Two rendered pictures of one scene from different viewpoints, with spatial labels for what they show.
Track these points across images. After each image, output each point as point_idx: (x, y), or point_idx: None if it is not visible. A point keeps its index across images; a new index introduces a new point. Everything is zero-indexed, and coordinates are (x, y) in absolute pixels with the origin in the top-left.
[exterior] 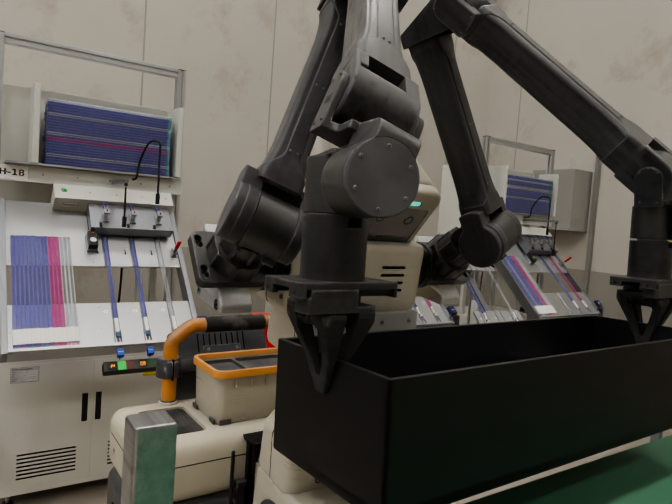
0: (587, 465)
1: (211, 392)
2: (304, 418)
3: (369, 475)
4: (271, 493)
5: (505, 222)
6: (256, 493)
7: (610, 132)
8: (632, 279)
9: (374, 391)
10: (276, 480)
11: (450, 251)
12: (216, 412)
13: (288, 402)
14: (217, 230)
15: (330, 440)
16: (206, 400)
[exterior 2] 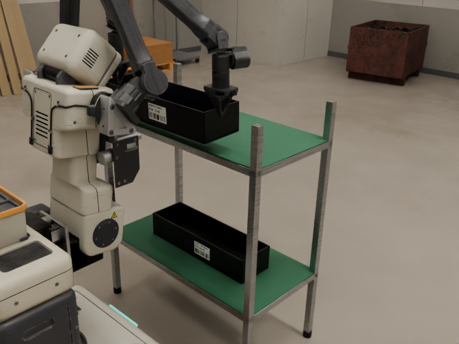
0: (145, 127)
1: (18, 223)
2: (216, 126)
3: (235, 123)
4: (102, 217)
5: None
6: (89, 229)
7: None
8: (125, 62)
9: (235, 105)
10: (104, 208)
11: None
12: (25, 231)
13: (210, 127)
14: (159, 92)
15: (225, 125)
16: (9, 234)
